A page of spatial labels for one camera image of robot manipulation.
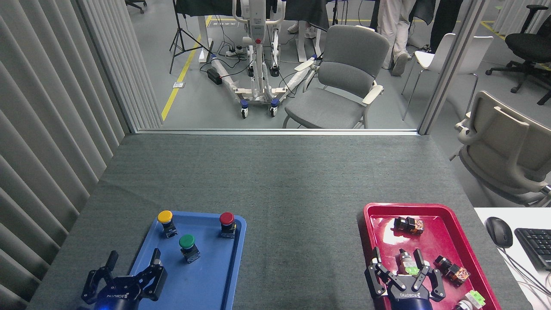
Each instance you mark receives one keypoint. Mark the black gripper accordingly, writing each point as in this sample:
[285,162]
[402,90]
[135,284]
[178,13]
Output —
[118,292]
[409,299]

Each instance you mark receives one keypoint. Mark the green push button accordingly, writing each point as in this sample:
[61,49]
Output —
[188,246]

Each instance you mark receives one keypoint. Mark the yellow push button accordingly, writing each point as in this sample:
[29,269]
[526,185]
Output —
[166,220]

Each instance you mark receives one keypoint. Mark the red push button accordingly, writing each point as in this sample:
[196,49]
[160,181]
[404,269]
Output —
[227,223]

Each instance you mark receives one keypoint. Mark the red plastic tray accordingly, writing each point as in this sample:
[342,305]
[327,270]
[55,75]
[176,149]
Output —
[434,241]

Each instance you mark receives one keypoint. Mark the blue plastic tray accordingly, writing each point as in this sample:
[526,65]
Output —
[198,280]

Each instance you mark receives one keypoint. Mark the black computer mouse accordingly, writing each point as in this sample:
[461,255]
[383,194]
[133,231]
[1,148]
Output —
[499,231]

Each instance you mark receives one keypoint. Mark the white desk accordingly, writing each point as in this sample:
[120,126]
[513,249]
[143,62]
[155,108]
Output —
[527,284]

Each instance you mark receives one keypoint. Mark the black keyboard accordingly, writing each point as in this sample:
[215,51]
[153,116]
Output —
[536,247]

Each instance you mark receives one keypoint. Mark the beige office chair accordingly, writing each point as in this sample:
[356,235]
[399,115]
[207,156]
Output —
[503,146]

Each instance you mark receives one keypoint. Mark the grey armchair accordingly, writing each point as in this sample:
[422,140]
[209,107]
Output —
[344,77]

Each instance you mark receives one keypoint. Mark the black power adapter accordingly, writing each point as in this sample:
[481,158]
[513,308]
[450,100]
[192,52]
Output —
[214,76]

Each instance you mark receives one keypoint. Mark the white plastic chair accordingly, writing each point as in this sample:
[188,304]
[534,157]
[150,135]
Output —
[439,56]

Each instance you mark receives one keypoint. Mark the black tripod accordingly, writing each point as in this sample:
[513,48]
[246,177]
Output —
[183,38]

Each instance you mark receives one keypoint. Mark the white power strip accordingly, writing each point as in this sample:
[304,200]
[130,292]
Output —
[234,52]

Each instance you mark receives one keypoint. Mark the person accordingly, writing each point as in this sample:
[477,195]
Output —
[396,26]
[301,29]

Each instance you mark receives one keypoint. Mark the white stand on wheels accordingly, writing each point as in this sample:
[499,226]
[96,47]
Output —
[257,51]

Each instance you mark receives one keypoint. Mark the black office chair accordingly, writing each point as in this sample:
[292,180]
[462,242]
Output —
[527,45]

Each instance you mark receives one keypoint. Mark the black cloth covered table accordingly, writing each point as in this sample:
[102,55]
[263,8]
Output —
[301,10]

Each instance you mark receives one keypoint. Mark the silver green switch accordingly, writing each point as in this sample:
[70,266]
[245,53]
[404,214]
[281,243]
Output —
[407,262]

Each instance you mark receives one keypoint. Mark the white green switch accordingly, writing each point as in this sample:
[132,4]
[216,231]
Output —
[472,299]

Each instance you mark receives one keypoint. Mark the silver table rail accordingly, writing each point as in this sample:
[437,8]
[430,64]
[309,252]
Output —
[275,131]

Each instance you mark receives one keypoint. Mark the silver post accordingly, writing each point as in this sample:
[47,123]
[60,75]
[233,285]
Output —
[452,64]

